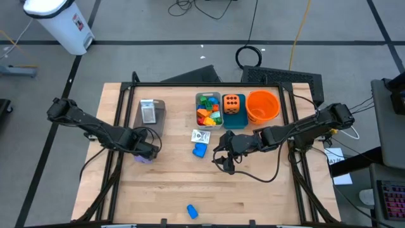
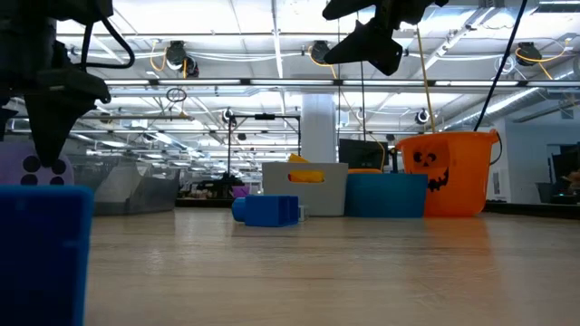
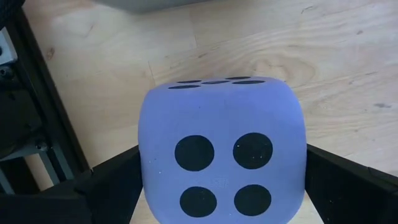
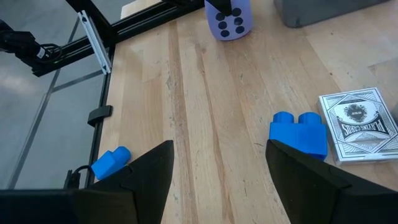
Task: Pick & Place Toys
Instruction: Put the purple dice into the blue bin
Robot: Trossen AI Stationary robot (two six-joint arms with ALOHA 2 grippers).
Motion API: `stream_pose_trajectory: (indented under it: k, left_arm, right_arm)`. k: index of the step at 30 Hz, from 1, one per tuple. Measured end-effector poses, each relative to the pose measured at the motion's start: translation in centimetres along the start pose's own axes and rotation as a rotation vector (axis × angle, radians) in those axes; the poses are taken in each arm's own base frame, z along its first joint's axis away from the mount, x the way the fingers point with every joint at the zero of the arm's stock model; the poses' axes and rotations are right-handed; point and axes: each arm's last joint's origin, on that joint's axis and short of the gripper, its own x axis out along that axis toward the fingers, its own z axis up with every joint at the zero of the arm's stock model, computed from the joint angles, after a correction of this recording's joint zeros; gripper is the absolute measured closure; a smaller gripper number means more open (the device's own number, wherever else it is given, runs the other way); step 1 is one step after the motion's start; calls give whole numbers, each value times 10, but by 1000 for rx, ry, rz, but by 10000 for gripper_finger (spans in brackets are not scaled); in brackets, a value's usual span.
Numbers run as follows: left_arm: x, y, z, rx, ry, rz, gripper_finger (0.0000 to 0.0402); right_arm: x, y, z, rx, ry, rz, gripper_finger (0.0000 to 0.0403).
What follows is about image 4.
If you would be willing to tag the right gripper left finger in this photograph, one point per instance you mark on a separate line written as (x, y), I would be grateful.
(152, 186)

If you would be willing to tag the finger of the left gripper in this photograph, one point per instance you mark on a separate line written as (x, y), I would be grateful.
(221, 5)

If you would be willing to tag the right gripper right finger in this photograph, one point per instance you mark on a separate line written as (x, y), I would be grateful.
(304, 189)

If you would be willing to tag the purple foam die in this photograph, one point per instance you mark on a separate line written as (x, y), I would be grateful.
(245, 14)

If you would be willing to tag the blue rounded toy block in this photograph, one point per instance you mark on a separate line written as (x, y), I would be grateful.
(109, 165)

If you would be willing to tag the ornate playing card deck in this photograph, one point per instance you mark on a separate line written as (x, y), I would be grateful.
(357, 124)

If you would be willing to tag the black table edge clamp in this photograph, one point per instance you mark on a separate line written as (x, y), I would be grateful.
(99, 115)

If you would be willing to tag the taupe plastic bin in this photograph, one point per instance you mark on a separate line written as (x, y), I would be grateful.
(326, 11)

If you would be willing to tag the silver aluminium bracket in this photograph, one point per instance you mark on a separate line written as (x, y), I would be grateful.
(94, 42)

